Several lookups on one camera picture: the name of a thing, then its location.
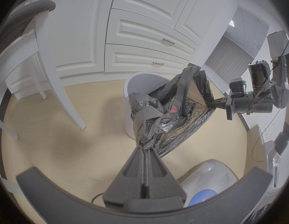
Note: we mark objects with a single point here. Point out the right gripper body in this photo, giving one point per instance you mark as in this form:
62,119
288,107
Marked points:
254,103

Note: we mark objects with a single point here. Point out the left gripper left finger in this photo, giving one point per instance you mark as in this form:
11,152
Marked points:
121,185

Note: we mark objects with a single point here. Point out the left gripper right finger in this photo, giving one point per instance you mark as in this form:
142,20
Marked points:
167,185

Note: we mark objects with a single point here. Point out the black plastic bag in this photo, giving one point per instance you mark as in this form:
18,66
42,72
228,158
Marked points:
146,125

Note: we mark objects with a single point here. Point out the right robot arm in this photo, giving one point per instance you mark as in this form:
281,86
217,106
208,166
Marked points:
258,73

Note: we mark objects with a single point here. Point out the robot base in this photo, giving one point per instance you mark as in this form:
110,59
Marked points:
209,171

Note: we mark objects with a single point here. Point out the white trash bin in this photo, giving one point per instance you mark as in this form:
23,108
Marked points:
144,83

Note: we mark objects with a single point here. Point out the grey curtain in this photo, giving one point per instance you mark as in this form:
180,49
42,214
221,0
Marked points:
228,57

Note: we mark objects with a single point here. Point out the white wardrobe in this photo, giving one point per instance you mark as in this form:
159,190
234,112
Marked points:
144,31

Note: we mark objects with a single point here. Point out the white chair with grey cushions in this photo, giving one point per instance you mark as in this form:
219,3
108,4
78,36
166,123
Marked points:
25,10

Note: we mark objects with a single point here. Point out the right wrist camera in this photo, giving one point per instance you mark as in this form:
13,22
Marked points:
235,85

